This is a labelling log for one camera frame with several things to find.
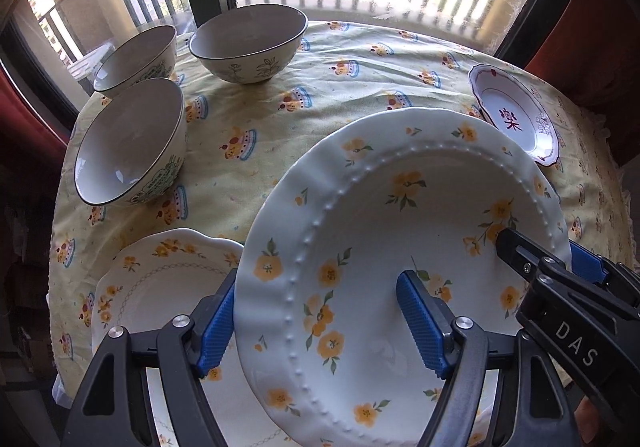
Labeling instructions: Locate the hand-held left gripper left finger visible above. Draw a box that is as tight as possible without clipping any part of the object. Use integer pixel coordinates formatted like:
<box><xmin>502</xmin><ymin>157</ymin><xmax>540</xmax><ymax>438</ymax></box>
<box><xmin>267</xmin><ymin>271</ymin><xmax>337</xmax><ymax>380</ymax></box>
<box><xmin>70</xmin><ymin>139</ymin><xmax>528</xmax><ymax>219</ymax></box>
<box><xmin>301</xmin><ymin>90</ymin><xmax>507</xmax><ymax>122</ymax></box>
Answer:
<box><xmin>60</xmin><ymin>267</ymin><xmax>241</xmax><ymax>447</ymax></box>

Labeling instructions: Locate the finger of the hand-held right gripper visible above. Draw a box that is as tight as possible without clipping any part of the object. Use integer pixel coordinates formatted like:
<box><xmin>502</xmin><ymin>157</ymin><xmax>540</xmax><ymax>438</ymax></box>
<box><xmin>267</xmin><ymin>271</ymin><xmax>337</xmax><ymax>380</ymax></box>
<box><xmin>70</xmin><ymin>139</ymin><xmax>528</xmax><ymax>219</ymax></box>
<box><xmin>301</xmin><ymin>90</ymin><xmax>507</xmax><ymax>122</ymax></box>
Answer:
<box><xmin>495</xmin><ymin>226</ymin><xmax>572</xmax><ymax>281</ymax></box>
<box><xmin>569</xmin><ymin>238</ymin><xmax>640</xmax><ymax>311</ymax></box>

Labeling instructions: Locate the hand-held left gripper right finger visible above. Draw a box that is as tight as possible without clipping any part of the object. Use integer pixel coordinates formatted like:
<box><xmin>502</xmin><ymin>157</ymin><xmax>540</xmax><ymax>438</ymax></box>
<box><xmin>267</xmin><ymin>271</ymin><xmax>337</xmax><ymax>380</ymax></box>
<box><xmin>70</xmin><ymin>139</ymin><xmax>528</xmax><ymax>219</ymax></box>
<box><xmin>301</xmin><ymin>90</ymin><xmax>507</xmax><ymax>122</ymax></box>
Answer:
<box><xmin>396</xmin><ymin>269</ymin><xmax>571</xmax><ymax>447</ymax></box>

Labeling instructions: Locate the scalloped yellow flower plate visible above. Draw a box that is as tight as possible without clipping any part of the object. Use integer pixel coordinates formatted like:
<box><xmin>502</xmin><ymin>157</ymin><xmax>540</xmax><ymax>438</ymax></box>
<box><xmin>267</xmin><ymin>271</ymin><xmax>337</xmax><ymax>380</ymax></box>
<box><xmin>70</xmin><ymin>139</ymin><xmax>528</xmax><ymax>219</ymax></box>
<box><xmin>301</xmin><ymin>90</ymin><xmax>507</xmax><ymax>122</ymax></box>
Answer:
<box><xmin>91</xmin><ymin>228</ymin><xmax>296</xmax><ymax>447</ymax></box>

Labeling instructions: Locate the round yellow flower plate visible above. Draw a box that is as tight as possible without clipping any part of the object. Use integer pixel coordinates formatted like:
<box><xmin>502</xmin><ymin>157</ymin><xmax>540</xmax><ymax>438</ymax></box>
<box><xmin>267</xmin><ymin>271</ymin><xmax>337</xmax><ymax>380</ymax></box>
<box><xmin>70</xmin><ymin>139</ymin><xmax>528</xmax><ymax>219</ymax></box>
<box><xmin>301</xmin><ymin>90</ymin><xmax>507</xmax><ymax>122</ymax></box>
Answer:
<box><xmin>234</xmin><ymin>107</ymin><xmax>572</xmax><ymax>447</ymax></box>

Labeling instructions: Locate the small plate red pattern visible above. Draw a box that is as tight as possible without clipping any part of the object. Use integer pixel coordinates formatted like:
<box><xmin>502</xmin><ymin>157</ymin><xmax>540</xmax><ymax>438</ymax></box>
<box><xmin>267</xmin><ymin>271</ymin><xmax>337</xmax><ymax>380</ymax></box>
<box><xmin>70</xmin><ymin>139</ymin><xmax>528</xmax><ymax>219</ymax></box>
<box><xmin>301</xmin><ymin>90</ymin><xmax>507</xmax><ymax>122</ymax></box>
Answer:
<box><xmin>468</xmin><ymin>63</ymin><xmax>561</xmax><ymax>169</ymax></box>

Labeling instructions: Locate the white bowl green flower print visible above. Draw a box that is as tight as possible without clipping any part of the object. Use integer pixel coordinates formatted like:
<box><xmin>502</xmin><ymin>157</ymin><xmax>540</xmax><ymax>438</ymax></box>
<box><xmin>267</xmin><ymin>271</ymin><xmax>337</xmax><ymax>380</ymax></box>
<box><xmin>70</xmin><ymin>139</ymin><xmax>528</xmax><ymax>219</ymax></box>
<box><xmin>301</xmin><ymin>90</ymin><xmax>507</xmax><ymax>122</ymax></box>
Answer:
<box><xmin>74</xmin><ymin>78</ymin><xmax>187</xmax><ymax>207</ymax></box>
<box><xmin>92</xmin><ymin>24</ymin><xmax>178</xmax><ymax>98</ymax></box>

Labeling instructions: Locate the white bowl leaf sprig print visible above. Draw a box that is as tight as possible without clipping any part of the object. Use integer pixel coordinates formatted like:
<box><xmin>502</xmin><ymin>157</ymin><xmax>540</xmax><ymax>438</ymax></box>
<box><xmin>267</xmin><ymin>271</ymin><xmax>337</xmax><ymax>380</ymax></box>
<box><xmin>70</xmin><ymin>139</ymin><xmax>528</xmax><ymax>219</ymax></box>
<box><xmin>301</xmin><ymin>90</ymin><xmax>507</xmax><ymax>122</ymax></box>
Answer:
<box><xmin>188</xmin><ymin>4</ymin><xmax>308</xmax><ymax>84</ymax></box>

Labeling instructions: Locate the yellow printed tablecloth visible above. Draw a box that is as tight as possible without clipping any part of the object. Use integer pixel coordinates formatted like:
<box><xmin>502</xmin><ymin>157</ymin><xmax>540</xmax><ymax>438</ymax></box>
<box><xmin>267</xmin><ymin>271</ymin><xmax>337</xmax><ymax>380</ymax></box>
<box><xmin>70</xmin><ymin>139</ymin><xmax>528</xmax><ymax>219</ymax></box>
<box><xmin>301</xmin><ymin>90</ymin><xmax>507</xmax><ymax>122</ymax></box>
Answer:
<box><xmin>47</xmin><ymin>20</ymin><xmax>636</xmax><ymax>447</ymax></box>

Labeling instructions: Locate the red curtain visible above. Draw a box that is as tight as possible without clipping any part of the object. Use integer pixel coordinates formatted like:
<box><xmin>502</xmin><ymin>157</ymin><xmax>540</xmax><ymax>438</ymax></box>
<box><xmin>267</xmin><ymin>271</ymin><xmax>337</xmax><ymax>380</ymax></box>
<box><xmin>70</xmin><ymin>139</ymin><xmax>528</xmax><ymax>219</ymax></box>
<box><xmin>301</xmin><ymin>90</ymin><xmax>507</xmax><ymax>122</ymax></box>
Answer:
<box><xmin>525</xmin><ymin>0</ymin><xmax>640</xmax><ymax>168</ymax></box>
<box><xmin>0</xmin><ymin>62</ymin><xmax>71</xmax><ymax>168</ymax></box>

